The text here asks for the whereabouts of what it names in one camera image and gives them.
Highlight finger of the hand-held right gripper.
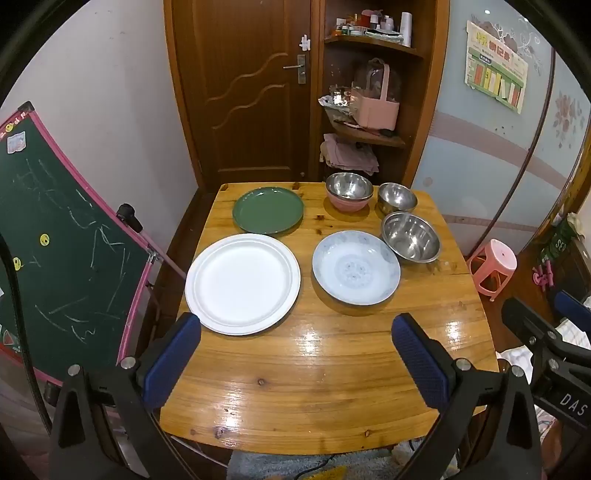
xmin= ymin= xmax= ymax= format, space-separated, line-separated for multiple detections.
xmin=501 ymin=298 xmax=591 ymax=370
xmin=555 ymin=290 xmax=591 ymax=335

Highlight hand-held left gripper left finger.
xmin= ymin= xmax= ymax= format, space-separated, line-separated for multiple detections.
xmin=48 ymin=312 xmax=204 ymax=480

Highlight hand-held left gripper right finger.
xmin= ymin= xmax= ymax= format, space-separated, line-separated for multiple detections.
xmin=392 ymin=312 xmax=543 ymax=480

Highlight white plate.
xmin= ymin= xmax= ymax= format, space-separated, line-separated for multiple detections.
xmin=185 ymin=233 xmax=302 ymax=336

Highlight blue patterned dish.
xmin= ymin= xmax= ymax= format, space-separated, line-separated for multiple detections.
xmin=312 ymin=230 xmax=402 ymax=306

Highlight large steel bowl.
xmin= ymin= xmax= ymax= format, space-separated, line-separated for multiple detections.
xmin=380 ymin=212 xmax=441 ymax=264

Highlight small steel bowl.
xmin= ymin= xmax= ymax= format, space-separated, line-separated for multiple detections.
xmin=378 ymin=183 xmax=419 ymax=216

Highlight green plate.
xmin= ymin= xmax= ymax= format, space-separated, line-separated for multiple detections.
xmin=232 ymin=186 xmax=305 ymax=235

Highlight medium steel bowl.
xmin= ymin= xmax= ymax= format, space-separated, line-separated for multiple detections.
xmin=325 ymin=172 xmax=374 ymax=202

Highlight white checked blanket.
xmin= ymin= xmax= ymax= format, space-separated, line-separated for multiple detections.
xmin=555 ymin=318 xmax=591 ymax=350

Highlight pink toy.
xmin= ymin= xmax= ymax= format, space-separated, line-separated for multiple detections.
xmin=532 ymin=267 xmax=558 ymax=291

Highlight green printed bag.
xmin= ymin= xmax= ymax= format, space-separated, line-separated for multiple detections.
xmin=539 ymin=216 xmax=574 ymax=265

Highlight pink plastic stool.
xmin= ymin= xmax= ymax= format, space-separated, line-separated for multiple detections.
xmin=466 ymin=238 xmax=518 ymax=302

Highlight light blue sliding wardrobe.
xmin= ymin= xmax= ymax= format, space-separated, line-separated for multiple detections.
xmin=410 ymin=0 xmax=591 ymax=259

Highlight pink folded cloth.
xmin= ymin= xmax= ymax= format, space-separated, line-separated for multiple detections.
xmin=320 ymin=133 xmax=380 ymax=175

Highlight pink basket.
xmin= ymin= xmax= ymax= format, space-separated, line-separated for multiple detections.
xmin=351 ymin=61 xmax=401 ymax=131

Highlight wooden shelf unit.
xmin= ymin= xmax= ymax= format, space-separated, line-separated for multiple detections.
xmin=309 ymin=0 xmax=451 ymax=190

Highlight shiny foil packets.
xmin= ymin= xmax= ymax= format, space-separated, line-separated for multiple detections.
xmin=318 ymin=90 xmax=357 ymax=121

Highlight brown wooden door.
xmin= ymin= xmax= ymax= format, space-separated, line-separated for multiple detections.
xmin=164 ymin=0 xmax=320 ymax=191

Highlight group of small bottles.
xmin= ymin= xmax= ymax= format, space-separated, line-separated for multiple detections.
xmin=335 ymin=8 xmax=400 ymax=40

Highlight green chalkboard with pink frame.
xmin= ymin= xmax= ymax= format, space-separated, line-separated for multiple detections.
xmin=0 ymin=102 xmax=188 ymax=386

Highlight wall poster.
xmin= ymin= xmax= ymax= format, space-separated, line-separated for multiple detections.
xmin=464 ymin=20 xmax=530 ymax=114

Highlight silver door handle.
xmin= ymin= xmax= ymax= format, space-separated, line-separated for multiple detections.
xmin=283 ymin=54 xmax=308 ymax=85

